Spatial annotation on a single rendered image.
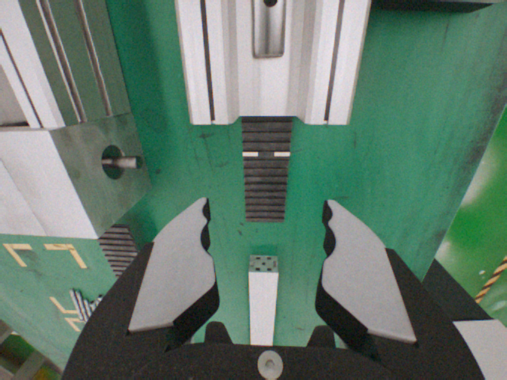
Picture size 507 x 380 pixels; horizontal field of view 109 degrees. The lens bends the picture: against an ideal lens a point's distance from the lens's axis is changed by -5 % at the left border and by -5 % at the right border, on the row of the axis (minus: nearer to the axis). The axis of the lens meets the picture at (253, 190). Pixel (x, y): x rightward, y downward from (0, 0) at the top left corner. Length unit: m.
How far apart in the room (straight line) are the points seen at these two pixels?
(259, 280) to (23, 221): 0.25
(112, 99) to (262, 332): 0.39
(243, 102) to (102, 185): 0.14
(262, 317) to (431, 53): 0.39
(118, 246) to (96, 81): 0.19
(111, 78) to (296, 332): 0.49
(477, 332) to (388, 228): 0.32
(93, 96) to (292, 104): 0.16
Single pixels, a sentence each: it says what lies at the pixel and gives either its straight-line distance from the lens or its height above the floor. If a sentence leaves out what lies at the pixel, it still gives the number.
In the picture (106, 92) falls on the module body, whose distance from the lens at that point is 0.23.
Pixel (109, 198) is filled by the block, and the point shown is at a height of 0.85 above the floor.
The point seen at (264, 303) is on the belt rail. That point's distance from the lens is 0.34.
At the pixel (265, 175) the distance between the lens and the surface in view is 0.23.
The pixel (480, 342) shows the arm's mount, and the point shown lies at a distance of 0.58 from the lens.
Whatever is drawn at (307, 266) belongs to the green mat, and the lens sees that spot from 0.33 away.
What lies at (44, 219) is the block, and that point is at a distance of 0.23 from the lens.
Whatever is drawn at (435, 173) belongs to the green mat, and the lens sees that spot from 0.30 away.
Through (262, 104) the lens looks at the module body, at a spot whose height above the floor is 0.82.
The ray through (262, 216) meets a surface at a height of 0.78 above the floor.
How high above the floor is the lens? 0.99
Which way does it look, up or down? 62 degrees down
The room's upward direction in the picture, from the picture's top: 174 degrees counter-clockwise
